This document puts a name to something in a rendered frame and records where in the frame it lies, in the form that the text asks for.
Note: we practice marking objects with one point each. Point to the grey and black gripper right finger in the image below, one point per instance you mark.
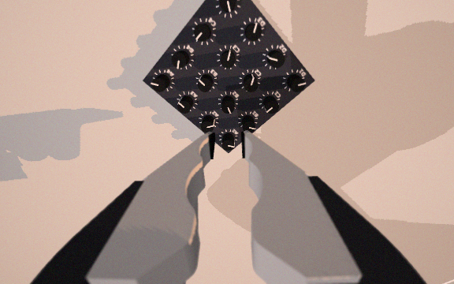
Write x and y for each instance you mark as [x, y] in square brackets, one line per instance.
[303, 232]

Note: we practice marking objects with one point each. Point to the black knob box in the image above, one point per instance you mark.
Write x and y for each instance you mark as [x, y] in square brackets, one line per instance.
[219, 79]

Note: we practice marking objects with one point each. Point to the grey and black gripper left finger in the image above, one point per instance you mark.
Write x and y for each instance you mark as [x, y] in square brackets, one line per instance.
[147, 235]

